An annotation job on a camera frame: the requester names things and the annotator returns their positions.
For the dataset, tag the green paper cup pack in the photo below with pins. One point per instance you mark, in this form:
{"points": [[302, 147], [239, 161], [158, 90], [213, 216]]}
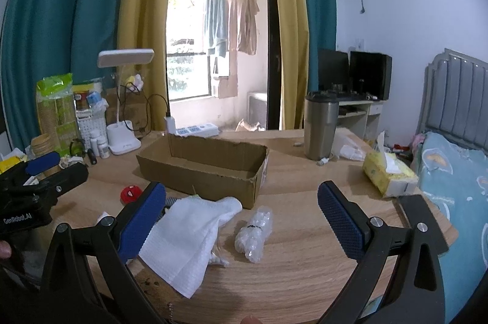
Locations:
{"points": [[55, 109]]}

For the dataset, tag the hanging beige shirt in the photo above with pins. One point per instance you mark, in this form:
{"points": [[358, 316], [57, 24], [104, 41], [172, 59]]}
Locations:
{"points": [[242, 26]]}

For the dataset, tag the clear plastic bag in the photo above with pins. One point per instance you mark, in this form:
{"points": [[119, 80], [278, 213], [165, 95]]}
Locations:
{"points": [[344, 147]]}

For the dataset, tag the yellow curtain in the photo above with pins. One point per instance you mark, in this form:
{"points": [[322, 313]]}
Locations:
{"points": [[142, 24], [294, 45]]}

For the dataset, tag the white cloth towel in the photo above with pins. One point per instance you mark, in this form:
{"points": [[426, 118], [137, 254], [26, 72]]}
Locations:
{"points": [[178, 247]]}

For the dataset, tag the yellow left curtain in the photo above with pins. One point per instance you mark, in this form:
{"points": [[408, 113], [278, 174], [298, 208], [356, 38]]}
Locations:
{"points": [[142, 24]]}

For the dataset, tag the teal left curtain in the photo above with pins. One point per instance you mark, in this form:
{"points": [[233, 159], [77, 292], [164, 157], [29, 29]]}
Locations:
{"points": [[42, 38]]}

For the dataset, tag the white pill bottle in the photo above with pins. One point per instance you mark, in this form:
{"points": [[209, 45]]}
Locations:
{"points": [[103, 148], [93, 138]]}

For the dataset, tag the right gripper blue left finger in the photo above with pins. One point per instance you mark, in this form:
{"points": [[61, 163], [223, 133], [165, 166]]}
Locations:
{"points": [[137, 219]]}

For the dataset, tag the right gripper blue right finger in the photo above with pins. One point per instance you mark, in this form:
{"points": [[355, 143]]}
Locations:
{"points": [[348, 222]]}

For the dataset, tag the green lens glasses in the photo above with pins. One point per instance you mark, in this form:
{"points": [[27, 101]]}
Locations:
{"points": [[77, 148]]}

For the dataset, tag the white desk lamp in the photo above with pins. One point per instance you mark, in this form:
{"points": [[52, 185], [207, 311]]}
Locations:
{"points": [[121, 135]]}

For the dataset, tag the red spider face plush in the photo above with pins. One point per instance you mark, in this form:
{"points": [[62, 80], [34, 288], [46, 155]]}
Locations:
{"points": [[130, 194]]}

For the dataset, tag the white usb charger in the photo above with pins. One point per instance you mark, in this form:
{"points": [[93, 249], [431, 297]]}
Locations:
{"points": [[170, 126]]}

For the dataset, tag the person's left hand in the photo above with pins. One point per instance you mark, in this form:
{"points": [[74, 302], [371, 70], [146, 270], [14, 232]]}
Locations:
{"points": [[5, 250]]}

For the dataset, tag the blue patterned bedding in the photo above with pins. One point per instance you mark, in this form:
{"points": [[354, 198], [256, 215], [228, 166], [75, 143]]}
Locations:
{"points": [[455, 180]]}

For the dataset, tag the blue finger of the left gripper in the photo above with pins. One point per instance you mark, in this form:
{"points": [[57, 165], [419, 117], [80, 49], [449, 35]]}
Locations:
{"points": [[57, 181], [43, 163]]}

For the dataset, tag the clear bubble wrap roll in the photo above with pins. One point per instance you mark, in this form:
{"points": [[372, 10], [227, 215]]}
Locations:
{"points": [[251, 238]]}

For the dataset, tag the white power strip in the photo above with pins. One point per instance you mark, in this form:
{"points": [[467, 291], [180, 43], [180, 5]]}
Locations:
{"points": [[201, 130]]}

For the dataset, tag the yellow tissue pack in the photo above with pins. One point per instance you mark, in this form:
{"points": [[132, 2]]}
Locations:
{"points": [[389, 175]]}

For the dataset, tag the white perforated basket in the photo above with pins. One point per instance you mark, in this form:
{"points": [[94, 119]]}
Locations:
{"points": [[88, 121]]}

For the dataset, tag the yellow right curtain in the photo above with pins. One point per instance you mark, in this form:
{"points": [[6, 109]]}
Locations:
{"points": [[294, 45]]}

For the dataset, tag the white computer desk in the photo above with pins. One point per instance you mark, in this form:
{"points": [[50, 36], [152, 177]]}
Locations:
{"points": [[361, 117]]}

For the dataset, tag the stack of paper cups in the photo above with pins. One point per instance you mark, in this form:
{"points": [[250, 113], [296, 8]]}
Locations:
{"points": [[42, 145]]}

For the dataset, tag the steel travel mug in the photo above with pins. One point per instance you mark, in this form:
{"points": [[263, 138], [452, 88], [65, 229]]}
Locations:
{"points": [[320, 122]]}

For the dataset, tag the hanging blue shirt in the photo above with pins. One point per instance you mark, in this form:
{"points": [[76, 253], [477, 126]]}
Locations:
{"points": [[216, 26]]}

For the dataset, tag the brown cardboard box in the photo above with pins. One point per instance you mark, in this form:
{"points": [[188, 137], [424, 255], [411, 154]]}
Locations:
{"points": [[209, 167]]}

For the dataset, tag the grey bed headboard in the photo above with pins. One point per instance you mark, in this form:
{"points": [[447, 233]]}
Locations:
{"points": [[455, 99]]}

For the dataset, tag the black computer monitor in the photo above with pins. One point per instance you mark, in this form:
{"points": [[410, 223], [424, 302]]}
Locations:
{"points": [[355, 75]]}

